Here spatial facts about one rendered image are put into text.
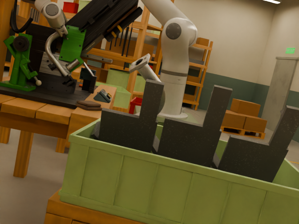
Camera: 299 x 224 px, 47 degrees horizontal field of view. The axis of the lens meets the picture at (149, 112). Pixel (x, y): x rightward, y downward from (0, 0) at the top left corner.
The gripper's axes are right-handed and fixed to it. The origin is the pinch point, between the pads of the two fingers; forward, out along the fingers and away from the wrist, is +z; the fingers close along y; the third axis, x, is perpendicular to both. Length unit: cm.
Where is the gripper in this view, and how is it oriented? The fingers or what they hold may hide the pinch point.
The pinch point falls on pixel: (60, 32)
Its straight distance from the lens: 206.2
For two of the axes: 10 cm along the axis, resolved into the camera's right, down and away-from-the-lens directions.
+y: -5.4, -8.4, 0.3
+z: -1.2, 1.1, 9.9
